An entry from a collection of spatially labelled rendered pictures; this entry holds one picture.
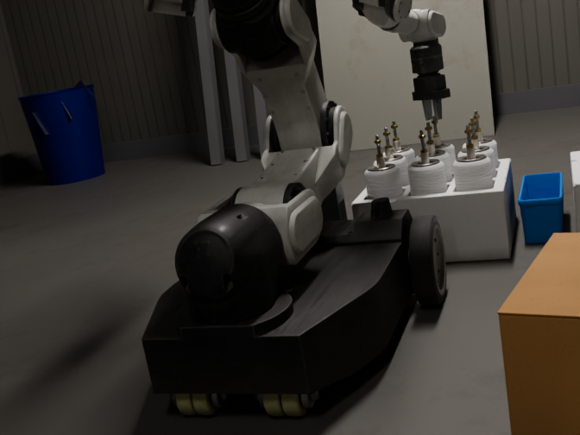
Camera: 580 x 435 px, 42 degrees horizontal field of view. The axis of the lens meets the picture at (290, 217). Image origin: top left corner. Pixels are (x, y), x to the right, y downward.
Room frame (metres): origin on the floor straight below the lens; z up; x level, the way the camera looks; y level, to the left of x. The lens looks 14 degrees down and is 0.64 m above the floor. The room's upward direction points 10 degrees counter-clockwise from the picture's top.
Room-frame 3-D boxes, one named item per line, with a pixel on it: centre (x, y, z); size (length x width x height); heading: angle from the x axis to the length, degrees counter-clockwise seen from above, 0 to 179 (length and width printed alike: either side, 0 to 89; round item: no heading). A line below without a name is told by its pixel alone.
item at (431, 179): (1.95, -0.37, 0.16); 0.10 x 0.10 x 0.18
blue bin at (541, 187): (2.02, -0.70, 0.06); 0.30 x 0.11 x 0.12; 158
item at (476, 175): (1.91, -0.48, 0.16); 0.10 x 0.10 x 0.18
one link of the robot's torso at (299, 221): (1.46, 0.06, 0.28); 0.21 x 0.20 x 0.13; 159
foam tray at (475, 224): (2.06, -0.42, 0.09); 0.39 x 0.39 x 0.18; 69
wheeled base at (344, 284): (1.49, 0.04, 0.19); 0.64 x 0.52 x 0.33; 159
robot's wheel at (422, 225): (1.62, -0.29, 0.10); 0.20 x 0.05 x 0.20; 159
